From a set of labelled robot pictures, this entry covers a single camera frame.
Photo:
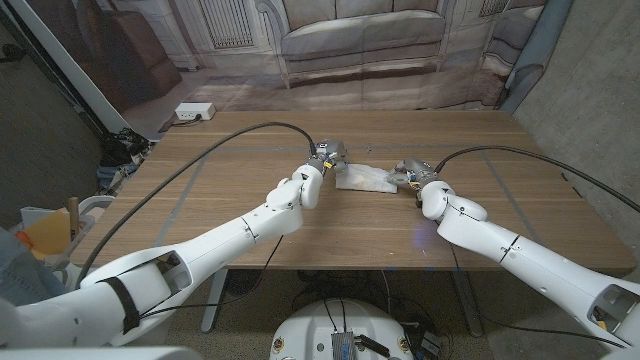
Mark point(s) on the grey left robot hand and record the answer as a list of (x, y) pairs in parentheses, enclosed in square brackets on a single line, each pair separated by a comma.
[(330, 152)]

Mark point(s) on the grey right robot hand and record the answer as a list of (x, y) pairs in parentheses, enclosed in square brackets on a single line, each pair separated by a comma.
[(412, 172)]

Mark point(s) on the white tissue paper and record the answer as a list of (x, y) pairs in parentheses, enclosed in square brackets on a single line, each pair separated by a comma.
[(362, 179)]

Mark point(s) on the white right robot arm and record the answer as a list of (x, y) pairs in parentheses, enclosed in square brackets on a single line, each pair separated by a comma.
[(525, 260)]

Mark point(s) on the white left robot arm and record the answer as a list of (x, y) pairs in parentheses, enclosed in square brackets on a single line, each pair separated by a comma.
[(225, 240)]

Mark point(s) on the printed sofa room backdrop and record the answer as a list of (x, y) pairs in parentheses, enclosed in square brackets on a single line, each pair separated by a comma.
[(350, 50)]

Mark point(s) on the white power strip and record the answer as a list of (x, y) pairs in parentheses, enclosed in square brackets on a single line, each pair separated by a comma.
[(195, 111)]

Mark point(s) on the grey table leg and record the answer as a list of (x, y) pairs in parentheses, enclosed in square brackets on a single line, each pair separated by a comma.
[(470, 305)]

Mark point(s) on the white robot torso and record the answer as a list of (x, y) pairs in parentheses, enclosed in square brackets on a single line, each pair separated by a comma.
[(310, 325)]

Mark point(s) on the grey blue rolled sheet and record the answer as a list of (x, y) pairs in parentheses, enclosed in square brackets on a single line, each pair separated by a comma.
[(537, 50)]

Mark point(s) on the grey finned electronics box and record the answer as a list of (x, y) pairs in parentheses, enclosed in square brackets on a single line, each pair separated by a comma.
[(343, 346)]

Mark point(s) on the white chair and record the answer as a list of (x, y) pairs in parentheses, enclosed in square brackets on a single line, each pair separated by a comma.
[(97, 202)]

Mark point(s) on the orange cardboard box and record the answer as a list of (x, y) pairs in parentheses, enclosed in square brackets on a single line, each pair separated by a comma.
[(47, 232)]

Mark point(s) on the person in blue jeans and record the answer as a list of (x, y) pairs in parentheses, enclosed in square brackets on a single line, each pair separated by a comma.
[(20, 280)]

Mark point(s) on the white backdrop frame pole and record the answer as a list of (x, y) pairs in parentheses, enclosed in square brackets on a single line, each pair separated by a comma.
[(75, 70)]

